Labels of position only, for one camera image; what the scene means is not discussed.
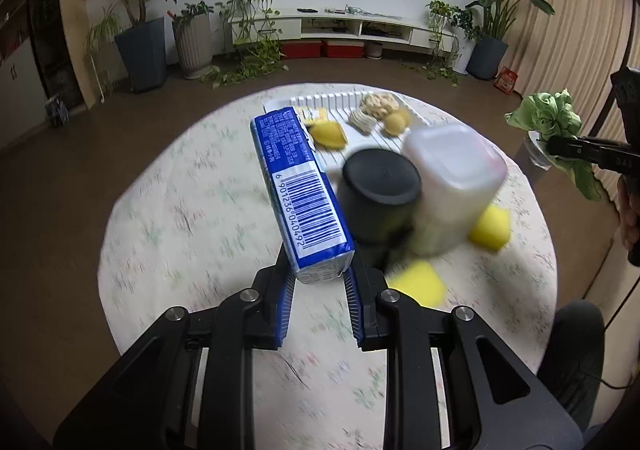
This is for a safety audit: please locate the floral tablecloth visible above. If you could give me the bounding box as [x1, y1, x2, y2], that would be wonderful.
[97, 82, 558, 450]

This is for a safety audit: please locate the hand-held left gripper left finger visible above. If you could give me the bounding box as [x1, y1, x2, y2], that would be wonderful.
[52, 250, 301, 450]

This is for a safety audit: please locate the dark grey planter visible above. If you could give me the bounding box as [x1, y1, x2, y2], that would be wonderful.
[466, 36, 508, 81]

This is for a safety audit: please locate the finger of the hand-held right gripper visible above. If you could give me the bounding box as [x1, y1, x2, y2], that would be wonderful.
[545, 134, 632, 170]

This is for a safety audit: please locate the red storage box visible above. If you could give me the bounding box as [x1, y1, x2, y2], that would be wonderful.
[285, 41, 322, 59]
[322, 40, 363, 58]

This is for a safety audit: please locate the blue tissue packet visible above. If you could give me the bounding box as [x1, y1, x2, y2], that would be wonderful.
[250, 106, 357, 286]

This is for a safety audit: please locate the green fabric scrunchie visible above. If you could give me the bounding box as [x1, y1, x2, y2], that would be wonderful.
[505, 89, 606, 202]

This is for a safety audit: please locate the white plastic tray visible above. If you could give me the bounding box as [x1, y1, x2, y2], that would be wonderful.
[262, 91, 436, 171]

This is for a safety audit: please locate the person's right hand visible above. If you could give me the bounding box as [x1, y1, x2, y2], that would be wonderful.
[617, 175, 640, 266]

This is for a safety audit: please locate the white wall cabinet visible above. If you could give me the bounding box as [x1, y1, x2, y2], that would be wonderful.
[0, 15, 51, 151]

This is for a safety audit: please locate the beige curtain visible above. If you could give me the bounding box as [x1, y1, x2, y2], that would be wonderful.
[505, 0, 640, 211]

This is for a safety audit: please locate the dark blue square planter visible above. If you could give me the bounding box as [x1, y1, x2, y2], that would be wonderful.
[115, 17, 168, 92]

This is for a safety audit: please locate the red paper bag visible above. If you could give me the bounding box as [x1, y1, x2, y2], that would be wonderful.
[493, 67, 519, 95]

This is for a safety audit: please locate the translucent plastic container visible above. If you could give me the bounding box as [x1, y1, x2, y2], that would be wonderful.
[402, 124, 508, 253]

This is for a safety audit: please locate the yellow rectangular sponge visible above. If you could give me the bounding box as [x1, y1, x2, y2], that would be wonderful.
[467, 205, 512, 251]
[387, 261, 447, 306]

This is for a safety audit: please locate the small green plant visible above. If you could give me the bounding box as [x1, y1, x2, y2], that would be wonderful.
[172, 1, 216, 22]

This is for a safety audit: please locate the large yellow egg makeup sponge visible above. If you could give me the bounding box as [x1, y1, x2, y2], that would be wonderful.
[306, 120, 348, 151]

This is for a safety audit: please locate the dark glass display cabinet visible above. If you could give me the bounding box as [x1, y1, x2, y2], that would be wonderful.
[25, 0, 87, 106]

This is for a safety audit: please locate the person's grey trouser leg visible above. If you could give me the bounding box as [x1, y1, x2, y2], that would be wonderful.
[537, 300, 607, 431]

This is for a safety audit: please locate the beige ribbed knitted pad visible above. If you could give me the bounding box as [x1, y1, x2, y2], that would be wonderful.
[347, 109, 376, 135]

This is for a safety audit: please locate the white ribbed planter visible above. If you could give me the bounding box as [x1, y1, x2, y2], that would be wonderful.
[172, 15, 213, 78]

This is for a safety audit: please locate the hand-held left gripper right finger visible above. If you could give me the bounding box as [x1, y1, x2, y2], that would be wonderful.
[342, 261, 586, 450]

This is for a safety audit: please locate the white television cabinet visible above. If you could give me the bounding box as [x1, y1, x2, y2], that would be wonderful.
[227, 12, 468, 63]

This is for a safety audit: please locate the trailing pothos plant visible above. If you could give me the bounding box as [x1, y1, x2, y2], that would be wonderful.
[202, 0, 291, 88]

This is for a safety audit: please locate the cream knitted scrunchie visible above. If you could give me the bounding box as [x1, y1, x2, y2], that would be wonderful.
[360, 92, 400, 120]

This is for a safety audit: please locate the black round container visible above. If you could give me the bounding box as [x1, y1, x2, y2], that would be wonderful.
[337, 148, 423, 246]

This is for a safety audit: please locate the white trash bin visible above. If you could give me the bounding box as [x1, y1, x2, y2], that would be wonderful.
[522, 130, 556, 172]

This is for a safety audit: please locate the small yellow makeup sponge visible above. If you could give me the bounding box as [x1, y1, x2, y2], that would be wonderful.
[382, 110, 413, 138]

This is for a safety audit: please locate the yellow tissue packet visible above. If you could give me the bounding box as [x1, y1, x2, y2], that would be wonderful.
[292, 106, 328, 124]

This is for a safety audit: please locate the small bushy vine plant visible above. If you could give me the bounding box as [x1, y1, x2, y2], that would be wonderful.
[417, 0, 476, 83]

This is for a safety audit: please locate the blue box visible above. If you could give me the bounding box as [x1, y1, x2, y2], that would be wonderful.
[46, 95, 71, 127]

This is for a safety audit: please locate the spider plant on stand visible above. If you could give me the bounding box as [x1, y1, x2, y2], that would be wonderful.
[82, 5, 121, 98]

